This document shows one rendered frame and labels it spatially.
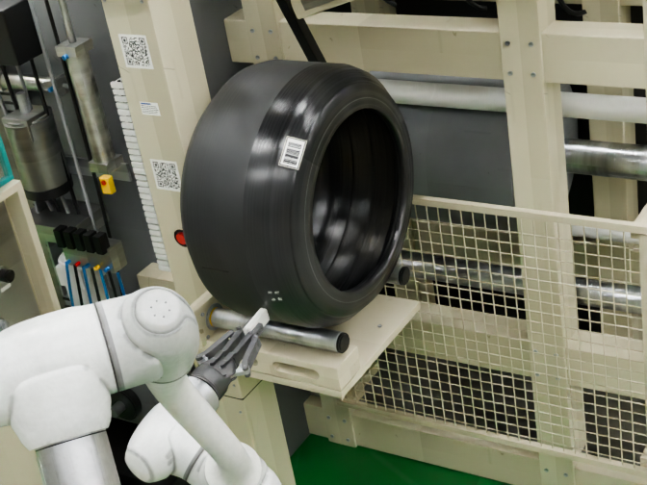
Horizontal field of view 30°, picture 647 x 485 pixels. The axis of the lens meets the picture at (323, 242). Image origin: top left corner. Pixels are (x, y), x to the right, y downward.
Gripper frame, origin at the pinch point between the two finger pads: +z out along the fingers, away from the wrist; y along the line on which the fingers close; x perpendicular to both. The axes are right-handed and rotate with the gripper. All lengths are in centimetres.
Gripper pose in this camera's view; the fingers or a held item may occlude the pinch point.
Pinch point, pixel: (256, 323)
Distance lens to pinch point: 246.1
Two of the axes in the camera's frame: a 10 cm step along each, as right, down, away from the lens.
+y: -8.5, -1.3, 5.2
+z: 4.8, -5.9, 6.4
